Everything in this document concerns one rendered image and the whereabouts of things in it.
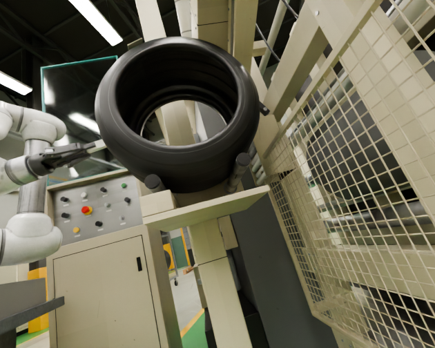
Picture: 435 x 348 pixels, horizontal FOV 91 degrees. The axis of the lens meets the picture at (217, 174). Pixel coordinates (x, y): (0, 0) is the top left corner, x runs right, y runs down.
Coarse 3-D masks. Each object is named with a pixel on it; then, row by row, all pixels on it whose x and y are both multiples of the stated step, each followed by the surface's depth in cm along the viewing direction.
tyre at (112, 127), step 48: (144, 48) 75; (192, 48) 77; (96, 96) 72; (144, 96) 98; (192, 96) 103; (240, 96) 71; (144, 144) 63; (192, 144) 64; (240, 144) 68; (192, 192) 82
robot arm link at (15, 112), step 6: (0, 102) 102; (0, 108) 97; (6, 108) 100; (12, 108) 102; (18, 108) 104; (12, 114) 101; (18, 114) 103; (12, 120) 101; (18, 120) 103; (12, 126) 103; (18, 126) 104
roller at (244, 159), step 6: (240, 156) 65; (246, 156) 65; (240, 162) 65; (246, 162) 65; (234, 168) 71; (240, 168) 67; (234, 174) 74; (240, 174) 72; (228, 180) 87; (234, 180) 80; (228, 186) 91; (234, 186) 88
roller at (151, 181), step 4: (148, 176) 61; (152, 176) 61; (156, 176) 61; (144, 180) 61; (148, 180) 61; (152, 180) 61; (156, 180) 61; (160, 180) 62; (148, 184) 61; (152, 184) 61; (156, 184) 61; (160, 184) 62; (148, 188) 61; (152, 188) 61; (156, 188) 62; (160, 188) 64; (164, 188) 69; (152, 192) 65; (156, 192) 64
